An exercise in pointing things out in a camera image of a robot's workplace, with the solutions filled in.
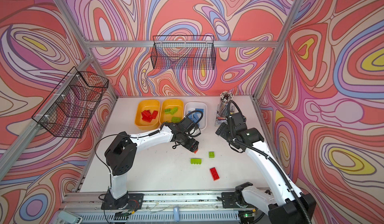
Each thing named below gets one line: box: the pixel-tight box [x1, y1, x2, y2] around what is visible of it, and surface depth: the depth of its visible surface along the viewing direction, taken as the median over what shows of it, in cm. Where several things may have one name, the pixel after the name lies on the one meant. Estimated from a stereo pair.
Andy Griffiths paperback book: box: [216, 116, 228, 125], surface depth 106 cm
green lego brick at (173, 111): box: [170, 107, 178, 115], surface depth 110 cm
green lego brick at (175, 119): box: [171, 117, 181, 123], surface depth 106 cm
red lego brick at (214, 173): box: [209, 167, 220, 181], surface depth 82 cm
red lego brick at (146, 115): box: [141, 110, 152, 121], surface depth 107 cm
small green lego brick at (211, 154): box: [208, 151, 215, 159], surface depth 90 cm
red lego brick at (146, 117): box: [141, 113, 152, 123], surface depth 107 cm
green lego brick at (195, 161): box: [190, 158, 202, 165], surface depth 87 cm
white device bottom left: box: [57, 210, 83, 224], surface depth 69 cm
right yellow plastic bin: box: [159, 99, 184, 125], surface depth 110 cm
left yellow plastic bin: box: [134, 99, 161, 130], surface depth 110 cm
